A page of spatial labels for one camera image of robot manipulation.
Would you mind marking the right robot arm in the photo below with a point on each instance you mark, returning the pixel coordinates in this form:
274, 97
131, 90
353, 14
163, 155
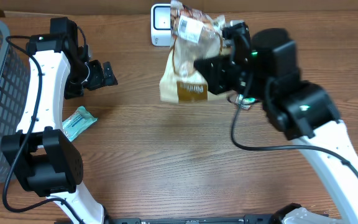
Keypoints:
264, 67

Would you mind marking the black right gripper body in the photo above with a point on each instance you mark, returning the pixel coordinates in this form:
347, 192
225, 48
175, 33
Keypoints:
224, 83

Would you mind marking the mint wet wipes pack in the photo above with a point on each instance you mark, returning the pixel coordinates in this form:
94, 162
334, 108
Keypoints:
78, 122

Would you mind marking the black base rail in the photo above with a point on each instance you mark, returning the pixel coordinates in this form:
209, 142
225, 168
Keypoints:
246, 219

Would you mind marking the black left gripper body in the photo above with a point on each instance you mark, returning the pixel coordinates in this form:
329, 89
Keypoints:
96, 79

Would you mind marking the brown paper bread bag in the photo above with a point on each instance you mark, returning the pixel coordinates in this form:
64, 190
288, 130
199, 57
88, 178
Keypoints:
194, 35

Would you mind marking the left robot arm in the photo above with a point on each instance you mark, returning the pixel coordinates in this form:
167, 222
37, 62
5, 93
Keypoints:
41, 157

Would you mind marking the orange Kleenex tissue pack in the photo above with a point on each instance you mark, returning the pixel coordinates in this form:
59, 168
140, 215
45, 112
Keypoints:
239, 100

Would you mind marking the white barcode scanner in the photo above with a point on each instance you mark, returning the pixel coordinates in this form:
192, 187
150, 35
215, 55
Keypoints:
160, 30

